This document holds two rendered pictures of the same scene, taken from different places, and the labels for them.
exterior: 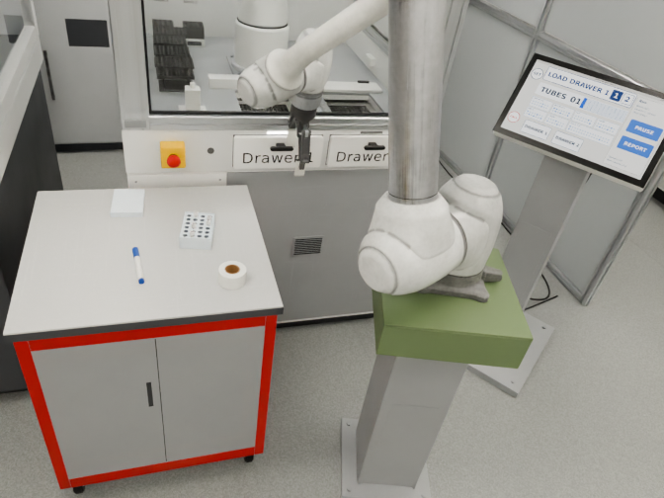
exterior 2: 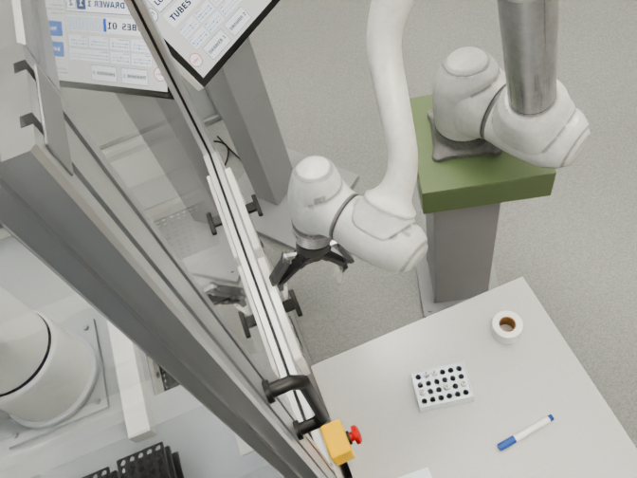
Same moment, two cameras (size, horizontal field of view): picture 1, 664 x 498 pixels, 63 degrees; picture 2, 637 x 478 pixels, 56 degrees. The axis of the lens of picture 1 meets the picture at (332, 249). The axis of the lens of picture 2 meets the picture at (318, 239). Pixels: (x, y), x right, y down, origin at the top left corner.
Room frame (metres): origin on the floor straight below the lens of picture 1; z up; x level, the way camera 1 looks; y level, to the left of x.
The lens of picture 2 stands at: (1.24, 0.83, 2.17)
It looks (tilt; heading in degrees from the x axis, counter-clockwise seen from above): 57 degrees down; 287
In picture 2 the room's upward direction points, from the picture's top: 18 degrees counter-clockwise
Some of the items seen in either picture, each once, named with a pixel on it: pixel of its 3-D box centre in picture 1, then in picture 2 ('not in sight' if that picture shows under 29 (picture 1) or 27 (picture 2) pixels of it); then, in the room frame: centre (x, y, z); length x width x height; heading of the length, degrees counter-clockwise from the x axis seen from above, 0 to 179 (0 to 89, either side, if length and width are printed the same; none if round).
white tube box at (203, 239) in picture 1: (198, 230); (442, 387); (1.21, 0.38, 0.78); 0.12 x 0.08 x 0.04; 11
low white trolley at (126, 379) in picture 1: (158, 339); (471, 471); (1.14, 0.49, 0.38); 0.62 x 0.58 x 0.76; 112
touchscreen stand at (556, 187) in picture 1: (528, 248); (259, 119); (1.80, -0.77, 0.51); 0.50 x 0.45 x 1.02; 150
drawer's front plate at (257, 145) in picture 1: (278, 151); (282, 315); (1.57, 0.22, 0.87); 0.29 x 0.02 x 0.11; 112
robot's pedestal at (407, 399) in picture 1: (407, 392); (459, 227); (1.09, -0.30, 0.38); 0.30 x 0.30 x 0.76; 5
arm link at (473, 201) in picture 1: (462, 221); (467, 91); (1.09, -0.29, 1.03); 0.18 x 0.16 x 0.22; 139
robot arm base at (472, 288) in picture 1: (458, 267); (462, 120); (1.09, -0.32, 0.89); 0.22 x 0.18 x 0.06; 91
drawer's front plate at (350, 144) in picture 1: (369, 150); (246, 217); (1.69, -0.07, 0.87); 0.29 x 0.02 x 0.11; 112
